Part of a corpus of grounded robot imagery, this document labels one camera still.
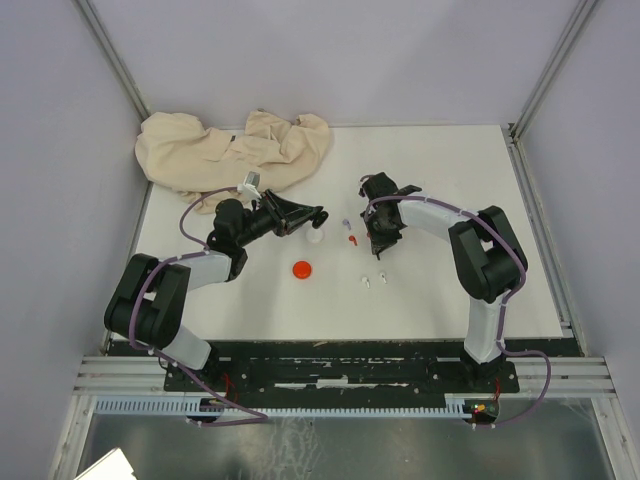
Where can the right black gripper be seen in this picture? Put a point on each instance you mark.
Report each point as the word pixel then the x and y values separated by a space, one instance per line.
pixel 378 241

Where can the white paper sheet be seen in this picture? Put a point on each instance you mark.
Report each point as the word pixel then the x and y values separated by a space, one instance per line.
pixel 112 466

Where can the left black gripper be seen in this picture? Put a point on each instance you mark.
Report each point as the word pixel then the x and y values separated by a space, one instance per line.
pixel 278 207

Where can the black earbud charging case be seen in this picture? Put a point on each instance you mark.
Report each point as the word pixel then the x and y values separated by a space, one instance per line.
pixel 319 219

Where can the right aluminium frame post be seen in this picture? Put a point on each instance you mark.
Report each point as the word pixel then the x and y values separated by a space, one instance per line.
pixel 570 36

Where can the left aluminium frame post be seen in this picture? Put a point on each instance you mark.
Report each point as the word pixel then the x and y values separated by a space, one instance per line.
pixel 91 18

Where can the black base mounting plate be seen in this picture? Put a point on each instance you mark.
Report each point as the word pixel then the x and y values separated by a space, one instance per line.
pixel 339 374

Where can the red earbud charging case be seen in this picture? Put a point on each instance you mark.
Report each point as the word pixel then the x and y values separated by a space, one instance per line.
pixel 302 270

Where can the beige crumpled cloth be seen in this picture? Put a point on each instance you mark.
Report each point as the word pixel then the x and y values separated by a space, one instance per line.
pixel 177 152

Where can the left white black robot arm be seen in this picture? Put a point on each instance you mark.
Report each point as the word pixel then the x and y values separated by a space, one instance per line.
pixel 148 303

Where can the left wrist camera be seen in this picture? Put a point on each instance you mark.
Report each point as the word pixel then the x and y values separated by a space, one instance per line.
pixel 250 186

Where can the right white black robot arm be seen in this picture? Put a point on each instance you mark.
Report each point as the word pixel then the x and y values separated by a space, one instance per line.
pixel 489 261

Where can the aluminium frame post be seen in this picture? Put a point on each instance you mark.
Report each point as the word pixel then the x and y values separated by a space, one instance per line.
pixel 91 18
pixel 570 36

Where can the white earbud charging case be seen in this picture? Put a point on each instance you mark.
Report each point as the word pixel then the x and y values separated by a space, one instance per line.
pixel 314 236

